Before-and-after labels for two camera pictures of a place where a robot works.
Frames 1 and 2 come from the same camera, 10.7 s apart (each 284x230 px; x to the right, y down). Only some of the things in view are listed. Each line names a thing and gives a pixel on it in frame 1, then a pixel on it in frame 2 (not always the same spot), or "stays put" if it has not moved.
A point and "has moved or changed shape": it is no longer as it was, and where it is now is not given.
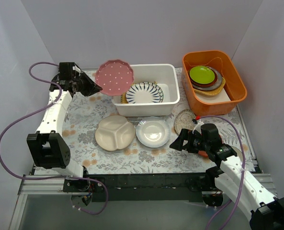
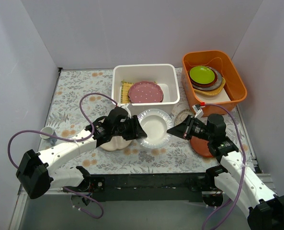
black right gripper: [185, 140] → [187, 128]
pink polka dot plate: [115, 77] → [145, 92]
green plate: [202, 74] stays put
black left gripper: [83, 84] → [132, 127]
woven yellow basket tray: [211, 92] stays put
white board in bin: [222, 96] stays put
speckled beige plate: [184, 120] stays put
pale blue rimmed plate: [153, 132] has moved or changed shape
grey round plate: [213, 86] stays put
